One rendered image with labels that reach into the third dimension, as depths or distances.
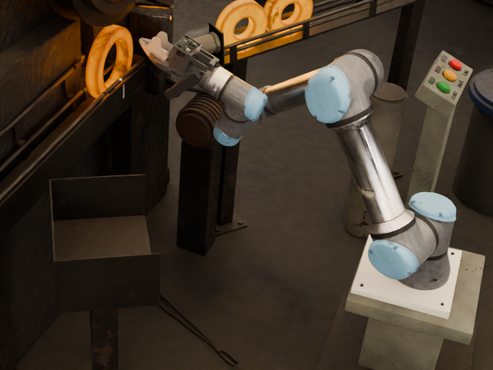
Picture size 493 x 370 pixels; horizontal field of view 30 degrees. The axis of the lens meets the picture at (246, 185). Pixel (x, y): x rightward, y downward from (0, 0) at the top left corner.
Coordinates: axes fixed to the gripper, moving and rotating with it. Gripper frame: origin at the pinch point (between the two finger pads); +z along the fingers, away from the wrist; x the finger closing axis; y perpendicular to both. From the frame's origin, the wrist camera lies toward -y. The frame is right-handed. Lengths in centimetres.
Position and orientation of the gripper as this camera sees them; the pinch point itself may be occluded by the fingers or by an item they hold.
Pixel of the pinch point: (143, 44)
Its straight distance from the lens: 242.0
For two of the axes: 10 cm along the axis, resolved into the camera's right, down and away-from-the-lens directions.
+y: 3.6, -6.7, -6.5
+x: -4.0, 5.2, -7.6
